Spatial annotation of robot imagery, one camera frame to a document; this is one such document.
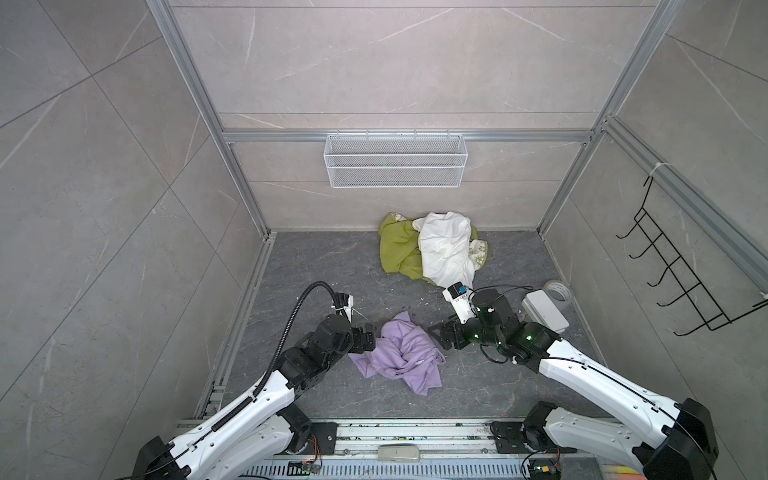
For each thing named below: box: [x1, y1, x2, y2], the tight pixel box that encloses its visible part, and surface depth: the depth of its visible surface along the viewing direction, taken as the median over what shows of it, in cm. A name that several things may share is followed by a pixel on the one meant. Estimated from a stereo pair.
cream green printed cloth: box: [468, 239, 488, 271], surface depth 109 cm
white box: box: [521, 290, 570, 334], surface depth 95 cm
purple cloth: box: [348, 311, 445, 396], surface depth 80 cm
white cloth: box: [412, 212, 475, 288], surface depth 105 cm
